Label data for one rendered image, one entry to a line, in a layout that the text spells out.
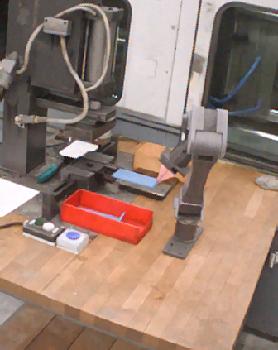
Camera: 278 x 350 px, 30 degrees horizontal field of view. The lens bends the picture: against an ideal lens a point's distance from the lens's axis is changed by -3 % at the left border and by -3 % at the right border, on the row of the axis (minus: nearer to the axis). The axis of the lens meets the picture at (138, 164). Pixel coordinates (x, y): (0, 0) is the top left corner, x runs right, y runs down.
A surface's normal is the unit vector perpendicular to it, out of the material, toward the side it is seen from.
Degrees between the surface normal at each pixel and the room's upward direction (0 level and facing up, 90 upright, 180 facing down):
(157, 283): 0
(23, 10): 90
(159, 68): 90
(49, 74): 90
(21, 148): 90
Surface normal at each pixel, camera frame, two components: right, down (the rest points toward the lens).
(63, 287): 0.12, -0.91
